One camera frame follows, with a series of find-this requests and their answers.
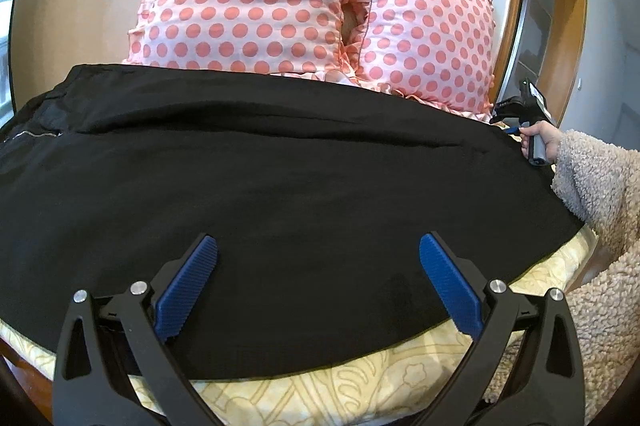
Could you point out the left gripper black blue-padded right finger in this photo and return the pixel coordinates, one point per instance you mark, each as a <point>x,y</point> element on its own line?
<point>546,383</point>

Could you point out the person's right hand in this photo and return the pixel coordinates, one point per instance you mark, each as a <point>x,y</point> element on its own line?
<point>547,133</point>

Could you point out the black pants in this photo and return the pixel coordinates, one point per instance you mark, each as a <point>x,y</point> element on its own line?
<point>271,260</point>

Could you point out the right pink polka-dot pillow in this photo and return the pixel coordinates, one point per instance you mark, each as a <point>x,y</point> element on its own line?
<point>436,52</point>

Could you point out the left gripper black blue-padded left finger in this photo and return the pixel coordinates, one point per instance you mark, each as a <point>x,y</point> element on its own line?
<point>91,385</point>

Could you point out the cream patterned bed sheet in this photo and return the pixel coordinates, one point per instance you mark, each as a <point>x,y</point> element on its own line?
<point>375,385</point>

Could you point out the grey door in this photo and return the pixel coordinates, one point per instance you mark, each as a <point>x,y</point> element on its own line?
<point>529,47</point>

